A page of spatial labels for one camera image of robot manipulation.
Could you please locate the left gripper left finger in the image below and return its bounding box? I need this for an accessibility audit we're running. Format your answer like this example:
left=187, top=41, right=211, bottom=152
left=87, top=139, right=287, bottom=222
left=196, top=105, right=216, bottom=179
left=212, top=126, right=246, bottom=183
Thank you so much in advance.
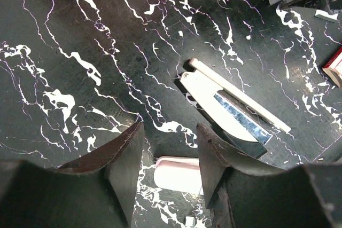
left=1, top=122, right=144, bottom=227

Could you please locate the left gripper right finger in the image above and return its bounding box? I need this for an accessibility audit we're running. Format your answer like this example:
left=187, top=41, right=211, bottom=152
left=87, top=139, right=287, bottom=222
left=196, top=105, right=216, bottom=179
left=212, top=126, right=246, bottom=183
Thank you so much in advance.
left=197, top=123, right=341, bottom=227

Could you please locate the red white staple box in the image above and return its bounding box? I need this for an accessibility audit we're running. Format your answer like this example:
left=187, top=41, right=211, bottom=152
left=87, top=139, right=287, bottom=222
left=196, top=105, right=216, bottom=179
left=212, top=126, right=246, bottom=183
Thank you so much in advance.
left=322, top=47, right=342, bottom=88

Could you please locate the white stapler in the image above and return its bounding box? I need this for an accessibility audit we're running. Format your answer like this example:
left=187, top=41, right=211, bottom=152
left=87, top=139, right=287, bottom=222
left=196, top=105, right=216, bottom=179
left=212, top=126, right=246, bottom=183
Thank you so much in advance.
left=153, top=156, right=204, bottom=195

